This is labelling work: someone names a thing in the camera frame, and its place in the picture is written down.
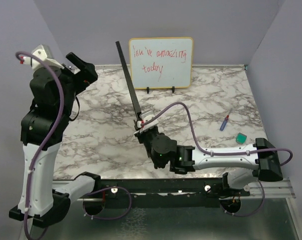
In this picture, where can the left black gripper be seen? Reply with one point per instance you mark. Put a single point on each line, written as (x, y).
(87, 74)

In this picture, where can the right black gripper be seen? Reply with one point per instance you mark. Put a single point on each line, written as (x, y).
(140, 135)

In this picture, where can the black picture frame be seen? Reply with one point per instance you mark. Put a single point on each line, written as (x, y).
(134, 99)

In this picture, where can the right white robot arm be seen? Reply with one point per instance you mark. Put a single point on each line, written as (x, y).
(257, 161)

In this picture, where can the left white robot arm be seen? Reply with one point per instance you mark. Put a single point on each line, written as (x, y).
(41, 141)

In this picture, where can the black whiteboard stand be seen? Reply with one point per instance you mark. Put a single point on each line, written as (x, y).
(171, 89)

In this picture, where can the yellow-framed whiteboard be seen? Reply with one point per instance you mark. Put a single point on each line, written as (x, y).
(160, 63)

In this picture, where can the teal green eraser block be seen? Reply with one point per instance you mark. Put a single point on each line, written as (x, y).
(241, 138)

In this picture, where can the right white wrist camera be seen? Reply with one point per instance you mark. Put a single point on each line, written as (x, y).
(146, 121)

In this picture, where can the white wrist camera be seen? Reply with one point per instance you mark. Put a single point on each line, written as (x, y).
(44, 53)
(146, 121)

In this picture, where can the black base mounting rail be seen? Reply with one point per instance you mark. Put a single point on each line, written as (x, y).
(163, 193)

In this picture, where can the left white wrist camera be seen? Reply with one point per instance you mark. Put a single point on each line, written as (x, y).
(44, 53)

